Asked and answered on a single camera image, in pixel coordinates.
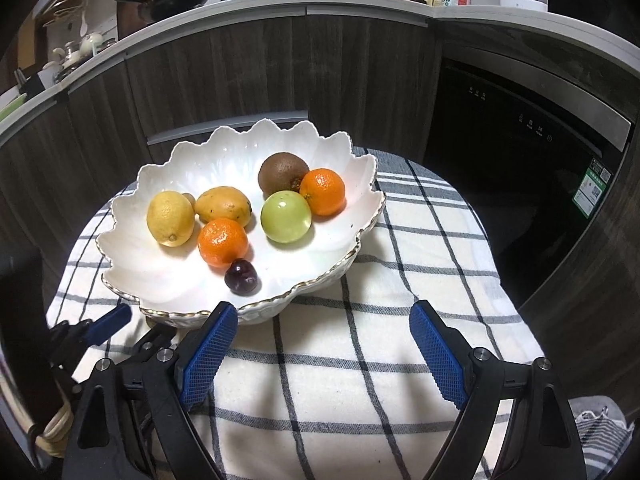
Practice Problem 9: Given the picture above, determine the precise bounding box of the black dishwasher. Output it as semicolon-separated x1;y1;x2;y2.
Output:
424;57;635;308

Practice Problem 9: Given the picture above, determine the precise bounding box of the grey drawer handle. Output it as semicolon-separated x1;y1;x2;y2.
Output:
145;109;309;146

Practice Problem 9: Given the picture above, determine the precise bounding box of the dark wood kitchen cabinet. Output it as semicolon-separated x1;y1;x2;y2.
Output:
0;10;640;411

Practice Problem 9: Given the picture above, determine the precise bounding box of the yellow mango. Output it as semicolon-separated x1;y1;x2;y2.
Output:
194;186;253;227

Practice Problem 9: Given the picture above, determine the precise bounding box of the brown kiwi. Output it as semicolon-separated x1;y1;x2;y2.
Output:
258;152;311;200

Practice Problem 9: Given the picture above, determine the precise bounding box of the grey striped cloth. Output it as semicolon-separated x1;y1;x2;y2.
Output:
570;395;635;480

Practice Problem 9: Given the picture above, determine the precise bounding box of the white round appliance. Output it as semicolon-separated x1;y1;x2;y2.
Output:
499;0;549;14

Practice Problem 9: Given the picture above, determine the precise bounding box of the white checked cloth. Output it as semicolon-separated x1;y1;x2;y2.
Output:
45;147;543;480

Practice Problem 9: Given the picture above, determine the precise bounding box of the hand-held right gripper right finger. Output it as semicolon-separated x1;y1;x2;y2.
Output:
409;300;588;480

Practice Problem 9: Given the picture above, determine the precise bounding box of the dark red cherry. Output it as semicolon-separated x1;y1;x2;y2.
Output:
224;259;260;294

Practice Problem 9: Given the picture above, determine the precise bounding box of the orange mandarin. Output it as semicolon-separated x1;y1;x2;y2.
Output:
299;168;347;217
197;218;250;268

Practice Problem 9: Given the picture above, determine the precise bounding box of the white scalloped bowl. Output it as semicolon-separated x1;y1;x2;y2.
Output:
96;118;387;328

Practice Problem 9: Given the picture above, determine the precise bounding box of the beige cord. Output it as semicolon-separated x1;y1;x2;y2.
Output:
35;397;73;456

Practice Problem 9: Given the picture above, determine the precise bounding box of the brown cutting board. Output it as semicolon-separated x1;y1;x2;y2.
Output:
116;0;158;41

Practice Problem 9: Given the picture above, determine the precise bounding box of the yellow lemon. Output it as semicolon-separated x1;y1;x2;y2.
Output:
146;190;196;248

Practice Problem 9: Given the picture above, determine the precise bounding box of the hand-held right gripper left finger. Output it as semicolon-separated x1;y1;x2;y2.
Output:
62;301;239;480

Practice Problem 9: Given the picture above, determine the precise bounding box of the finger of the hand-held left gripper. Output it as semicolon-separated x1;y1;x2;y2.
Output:
120;322;179;367
47;303;133;358

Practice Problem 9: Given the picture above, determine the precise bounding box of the black knife block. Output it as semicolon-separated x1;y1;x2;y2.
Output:
14;67;46;102

